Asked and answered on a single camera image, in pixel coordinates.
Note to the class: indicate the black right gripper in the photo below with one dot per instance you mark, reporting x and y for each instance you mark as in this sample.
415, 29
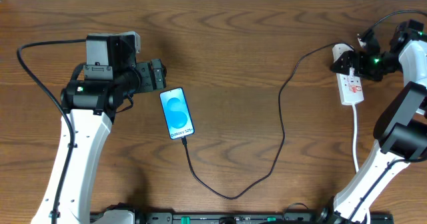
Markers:
349, 62

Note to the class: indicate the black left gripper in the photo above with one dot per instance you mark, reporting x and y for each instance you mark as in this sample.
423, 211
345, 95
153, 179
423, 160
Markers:
147, 76

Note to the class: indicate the blue Galaxy smartphone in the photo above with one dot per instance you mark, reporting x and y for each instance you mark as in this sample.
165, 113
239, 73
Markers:
176, 112

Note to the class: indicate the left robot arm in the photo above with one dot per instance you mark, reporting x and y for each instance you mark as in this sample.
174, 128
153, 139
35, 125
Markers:
88, 105

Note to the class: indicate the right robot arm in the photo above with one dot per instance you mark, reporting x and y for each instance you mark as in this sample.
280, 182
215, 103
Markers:
399, 139

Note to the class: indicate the white USB charger plug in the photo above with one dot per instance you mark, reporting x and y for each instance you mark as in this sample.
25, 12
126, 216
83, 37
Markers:
339, 49

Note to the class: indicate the white power strip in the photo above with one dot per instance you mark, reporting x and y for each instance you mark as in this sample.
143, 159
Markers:
350, 88

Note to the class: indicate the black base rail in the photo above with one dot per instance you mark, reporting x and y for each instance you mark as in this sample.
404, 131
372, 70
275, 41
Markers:
122, 213

